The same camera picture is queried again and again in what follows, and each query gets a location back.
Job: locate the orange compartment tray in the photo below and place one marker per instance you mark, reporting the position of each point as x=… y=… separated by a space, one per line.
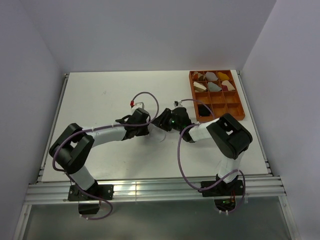
x=219 y=103

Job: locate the black sock white stripes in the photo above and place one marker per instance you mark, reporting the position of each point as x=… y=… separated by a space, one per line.
x=203 y=111

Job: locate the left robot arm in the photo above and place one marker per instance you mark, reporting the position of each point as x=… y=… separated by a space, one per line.
x=73 y=146

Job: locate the white brown rolled sock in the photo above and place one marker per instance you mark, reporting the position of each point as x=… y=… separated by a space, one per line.
x=199 y=87

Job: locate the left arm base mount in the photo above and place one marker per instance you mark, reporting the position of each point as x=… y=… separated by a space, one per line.
x=104 y=191

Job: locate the aluminium front rail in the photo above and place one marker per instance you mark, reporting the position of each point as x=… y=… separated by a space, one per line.
x=167 y=189

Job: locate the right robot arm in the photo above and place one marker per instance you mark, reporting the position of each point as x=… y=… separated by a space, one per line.
x=230 y=136

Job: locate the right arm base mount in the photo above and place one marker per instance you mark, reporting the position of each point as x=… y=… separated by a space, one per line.
x=234 y=188

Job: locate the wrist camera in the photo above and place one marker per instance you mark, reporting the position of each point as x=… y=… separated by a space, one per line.
x=178 y=104
x=135 y=105

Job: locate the pink maroon rolled sock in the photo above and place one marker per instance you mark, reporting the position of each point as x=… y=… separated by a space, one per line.
x=227 y=86

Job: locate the grey white rolled sock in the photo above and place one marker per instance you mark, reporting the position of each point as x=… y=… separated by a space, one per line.
x=211 y=76

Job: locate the grey teal rolled sock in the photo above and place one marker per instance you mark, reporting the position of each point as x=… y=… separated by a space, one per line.
x=213 y=87

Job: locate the brown orange rolled sock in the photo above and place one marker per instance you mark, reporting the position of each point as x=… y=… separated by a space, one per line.
x=198 y=76

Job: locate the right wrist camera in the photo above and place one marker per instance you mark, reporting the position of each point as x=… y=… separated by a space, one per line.
x=178 y=104

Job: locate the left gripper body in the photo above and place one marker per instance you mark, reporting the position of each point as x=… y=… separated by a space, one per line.
x=142 y=130

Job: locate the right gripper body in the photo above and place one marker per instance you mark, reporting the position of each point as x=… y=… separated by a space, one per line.
x=174 y=125

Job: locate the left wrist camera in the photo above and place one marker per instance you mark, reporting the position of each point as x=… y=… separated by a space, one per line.
x=135 y=105

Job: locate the yellow rolled sock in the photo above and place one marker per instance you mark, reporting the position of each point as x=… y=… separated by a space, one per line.
x=223 y=76

